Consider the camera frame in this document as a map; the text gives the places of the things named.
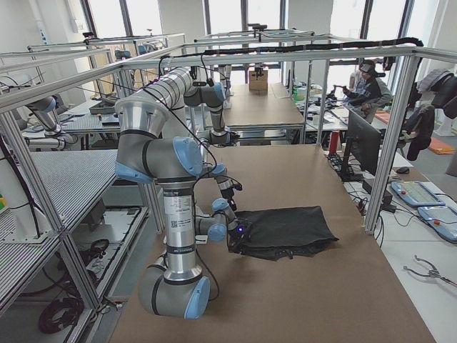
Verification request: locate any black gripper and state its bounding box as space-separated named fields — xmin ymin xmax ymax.
xmin=227 ymin=219 xmax=252 ymax=252
xmin=220 ymin=180 xmax=243 ymax=211

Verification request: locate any black printed t-shirt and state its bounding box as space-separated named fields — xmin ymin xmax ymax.
xmin=233 ymin=206 xmax=338 ymax=261

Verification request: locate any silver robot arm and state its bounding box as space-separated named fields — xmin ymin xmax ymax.
xmin=115 ymin=67 xmax=243 ymax=319
xmin=184 ymin=66 xmax=242 ymax=211

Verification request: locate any cardboard box on far table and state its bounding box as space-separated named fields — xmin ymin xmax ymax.
xmin=248 ymin=69 xmax=268 ymax=91

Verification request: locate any black Huawei monitor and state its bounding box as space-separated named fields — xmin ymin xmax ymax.
xmin=340 ymin=111 xmax=381 ymax=182

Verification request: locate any seated person with headset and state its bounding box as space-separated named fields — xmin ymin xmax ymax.
xmin=342 ymin=60 xmax=392 ymax=124

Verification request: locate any blue teach pendant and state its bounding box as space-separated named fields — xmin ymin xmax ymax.
xmin=417 ymin=206 xmax=456 ymax=244
xmin=391 ymin=182 xmax=445 ymax=207

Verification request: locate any long metal grabber tool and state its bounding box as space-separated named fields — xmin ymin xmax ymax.
xmin=403 ymin=255 xmax=456 ymax=287

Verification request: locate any aluminium frame post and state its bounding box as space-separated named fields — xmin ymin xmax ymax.
xmin=364 ymin=56 xmax=420 ymax=235

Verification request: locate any black overhead cable conduit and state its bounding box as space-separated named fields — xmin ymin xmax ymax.
xmin=159 ymin=36 xmax=425 ymax=69

